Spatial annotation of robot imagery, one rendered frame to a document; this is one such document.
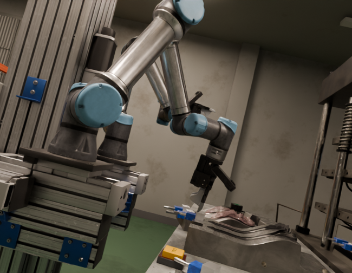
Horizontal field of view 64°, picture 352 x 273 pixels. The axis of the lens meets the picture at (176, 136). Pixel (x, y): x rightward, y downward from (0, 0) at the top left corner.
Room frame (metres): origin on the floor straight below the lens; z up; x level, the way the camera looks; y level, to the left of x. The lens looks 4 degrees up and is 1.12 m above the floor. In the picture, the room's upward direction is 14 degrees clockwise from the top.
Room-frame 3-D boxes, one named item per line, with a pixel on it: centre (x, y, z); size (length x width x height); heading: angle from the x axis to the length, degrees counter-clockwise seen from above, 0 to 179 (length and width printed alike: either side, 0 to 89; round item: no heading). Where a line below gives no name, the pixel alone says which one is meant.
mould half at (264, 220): (1.45, -0.37, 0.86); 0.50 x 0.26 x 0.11; 97
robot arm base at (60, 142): (0.91, 0.31, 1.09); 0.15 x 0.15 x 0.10
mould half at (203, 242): (1.09, -0.39, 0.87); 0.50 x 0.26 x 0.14; 80
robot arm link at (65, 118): (0.90, 0.31, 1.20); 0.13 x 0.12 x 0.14; 30
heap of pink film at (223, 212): (1.45, -0.36, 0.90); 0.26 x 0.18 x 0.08; 97
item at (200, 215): (1.19, -0.13, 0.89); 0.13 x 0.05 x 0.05; 80
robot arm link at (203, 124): (1.00, -0.07, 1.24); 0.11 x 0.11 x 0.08; 30
